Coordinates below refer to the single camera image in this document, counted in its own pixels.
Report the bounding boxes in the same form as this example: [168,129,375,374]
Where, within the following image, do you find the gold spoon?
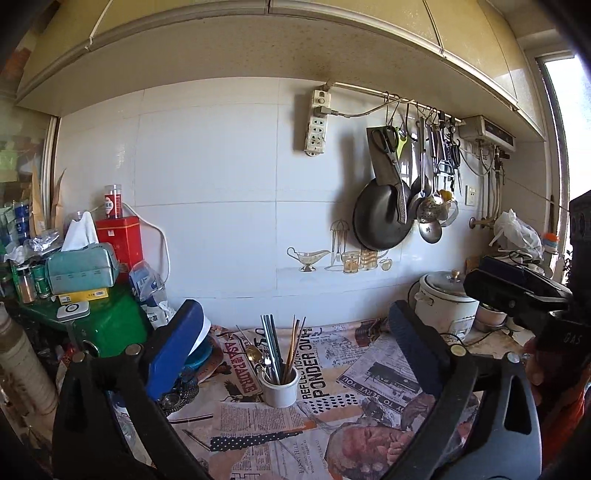
[245,344,273,377]

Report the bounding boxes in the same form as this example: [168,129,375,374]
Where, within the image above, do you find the yellow overhead cabinet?
[14,0,548,141]

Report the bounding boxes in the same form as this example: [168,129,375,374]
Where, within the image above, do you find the person's orange clothing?
[538,369,591,469]

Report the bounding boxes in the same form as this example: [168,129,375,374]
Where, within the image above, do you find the white water heater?
[459,115,516,149]

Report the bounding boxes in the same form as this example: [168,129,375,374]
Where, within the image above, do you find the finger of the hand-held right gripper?
[463,270,570,331]
[479,255,574,300]

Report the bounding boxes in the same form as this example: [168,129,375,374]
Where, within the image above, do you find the large white plastic bottle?
[0,302,58,416]

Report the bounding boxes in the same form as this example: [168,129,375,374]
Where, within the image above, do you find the metal ladle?
[419,217,444,244]

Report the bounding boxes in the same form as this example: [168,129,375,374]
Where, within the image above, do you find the metal hanging rail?
[325,82,462,124]

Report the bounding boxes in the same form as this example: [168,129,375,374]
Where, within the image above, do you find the person's right hand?
[523,336,549,387]

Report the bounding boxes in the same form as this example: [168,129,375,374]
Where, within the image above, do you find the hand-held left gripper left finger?
[52,299,212,480]

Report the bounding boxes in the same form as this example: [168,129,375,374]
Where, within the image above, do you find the grey power cord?
[323,99,393,118]

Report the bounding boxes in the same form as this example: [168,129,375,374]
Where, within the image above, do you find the window frame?
[536,51,591,213]

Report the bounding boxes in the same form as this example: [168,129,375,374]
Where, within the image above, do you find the white rice cooker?
[413,269,481,342]

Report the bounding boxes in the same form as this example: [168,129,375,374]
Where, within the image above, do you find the white plastic packet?
[141,286,178,330]

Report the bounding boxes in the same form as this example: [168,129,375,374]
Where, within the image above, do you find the blue dish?
[185,344,214,372]

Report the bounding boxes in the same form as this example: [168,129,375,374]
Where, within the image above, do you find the blue plastic packet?
[128,260,162,296]

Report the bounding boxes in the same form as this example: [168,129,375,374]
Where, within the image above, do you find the newspaper print tablecloth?
[166,316,485,480]

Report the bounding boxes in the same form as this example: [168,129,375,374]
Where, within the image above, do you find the white ceramic cup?
[261,364,300,408]

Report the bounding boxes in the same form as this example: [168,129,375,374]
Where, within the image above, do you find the metal masher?
[431,122,455,174]

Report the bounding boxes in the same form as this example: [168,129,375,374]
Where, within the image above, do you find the mesh strainer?
[441,196,459,228]

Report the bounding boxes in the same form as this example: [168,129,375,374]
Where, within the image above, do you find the blue can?
[14,200,31,245]

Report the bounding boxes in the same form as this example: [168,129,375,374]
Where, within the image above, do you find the teal tissue box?
[45,211,120,296]

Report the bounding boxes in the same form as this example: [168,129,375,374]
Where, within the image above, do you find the white power strip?
[304,89,332,158]

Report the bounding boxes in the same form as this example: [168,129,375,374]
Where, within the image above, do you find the brown spice jar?
[16,263,38,305]

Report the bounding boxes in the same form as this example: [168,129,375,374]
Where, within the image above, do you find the white cable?
[90,203,171,284]

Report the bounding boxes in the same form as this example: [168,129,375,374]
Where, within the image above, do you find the white rounded case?
[56,302,90,320]

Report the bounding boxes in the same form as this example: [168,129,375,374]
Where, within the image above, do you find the white plastic bag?
[489,209,544,259]

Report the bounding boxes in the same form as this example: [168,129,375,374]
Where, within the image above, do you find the black scissors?
[445,127,464,195]

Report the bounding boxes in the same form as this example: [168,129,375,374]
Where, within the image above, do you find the yellow flat box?
[58,287,112,305]

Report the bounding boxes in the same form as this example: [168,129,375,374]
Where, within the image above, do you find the black frying pan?
[353,178,414,252]

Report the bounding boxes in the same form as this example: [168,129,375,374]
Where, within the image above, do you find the kitchen scissors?
[373,126,407,185]

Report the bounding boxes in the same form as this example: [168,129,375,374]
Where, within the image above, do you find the red white canister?
[104,184,124,220]

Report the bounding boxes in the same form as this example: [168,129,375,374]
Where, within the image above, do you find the metal slotted spoon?
[417,120,446,223]

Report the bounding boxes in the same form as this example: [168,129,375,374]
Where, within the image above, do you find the kitchenware wall decal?
[286,219,393,274]

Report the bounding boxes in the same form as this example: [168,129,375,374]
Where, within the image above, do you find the bunch of chopsticks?
[260,314,308,385]

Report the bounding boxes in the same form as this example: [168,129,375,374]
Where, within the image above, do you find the red tin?
[95,215,141,280]

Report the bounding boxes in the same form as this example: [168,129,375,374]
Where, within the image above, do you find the glass door cabinet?
[0,92,61,287]

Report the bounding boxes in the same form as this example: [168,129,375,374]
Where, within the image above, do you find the green box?
[18,281,153,358]

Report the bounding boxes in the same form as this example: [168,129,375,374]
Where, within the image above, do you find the water pipes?
[470,143,509,230]

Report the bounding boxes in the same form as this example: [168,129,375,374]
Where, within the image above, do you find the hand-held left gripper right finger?
[383,300,542,480]

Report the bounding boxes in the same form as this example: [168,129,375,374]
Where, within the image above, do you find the pink bowl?
[475,302,509,333]

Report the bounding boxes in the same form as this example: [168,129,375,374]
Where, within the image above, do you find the green spice jar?
[34,263,51,298]

